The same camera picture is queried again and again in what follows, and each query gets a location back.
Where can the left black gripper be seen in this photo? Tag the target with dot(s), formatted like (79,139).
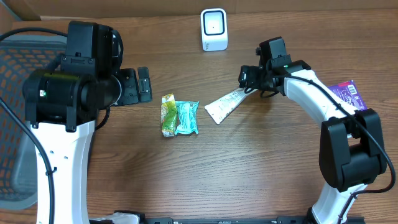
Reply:
(134,94)

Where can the white barcode scanner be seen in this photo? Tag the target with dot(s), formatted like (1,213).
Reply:
(214,29)

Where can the teal wet wipes pack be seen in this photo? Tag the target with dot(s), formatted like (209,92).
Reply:
(187,115)

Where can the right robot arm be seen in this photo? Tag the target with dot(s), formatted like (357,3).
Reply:
(352,158)

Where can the grey plastic basket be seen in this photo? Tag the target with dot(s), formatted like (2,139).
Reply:
(20,56)

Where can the purple red pad package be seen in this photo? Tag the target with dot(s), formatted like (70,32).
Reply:
(347,91)

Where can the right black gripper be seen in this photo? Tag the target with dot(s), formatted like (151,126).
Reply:
(250,78)

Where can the white tube gold cap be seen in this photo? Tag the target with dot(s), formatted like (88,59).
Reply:
(221,108)

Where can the green juice carton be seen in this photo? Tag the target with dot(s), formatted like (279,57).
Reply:
(168,115)

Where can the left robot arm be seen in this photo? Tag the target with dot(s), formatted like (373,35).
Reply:
(62,102)

